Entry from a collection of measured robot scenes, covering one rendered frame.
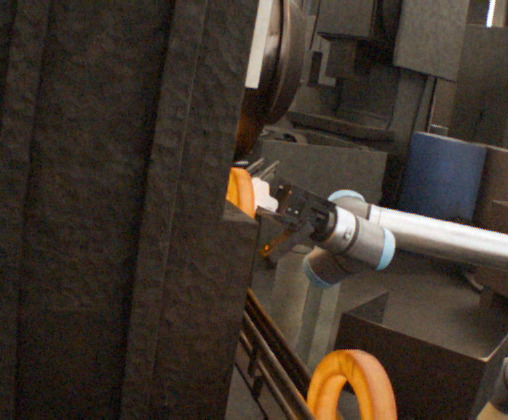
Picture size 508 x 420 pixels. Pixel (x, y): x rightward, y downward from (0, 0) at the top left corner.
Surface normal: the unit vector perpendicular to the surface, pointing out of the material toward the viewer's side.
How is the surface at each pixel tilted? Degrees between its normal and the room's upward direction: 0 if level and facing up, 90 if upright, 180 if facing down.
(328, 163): 90
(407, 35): 90
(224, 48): 90
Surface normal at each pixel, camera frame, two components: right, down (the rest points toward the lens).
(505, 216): -0.87, -0.05
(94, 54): 0.35, 0.25
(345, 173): 0.58, 0.26
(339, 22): -0.75, 0.04
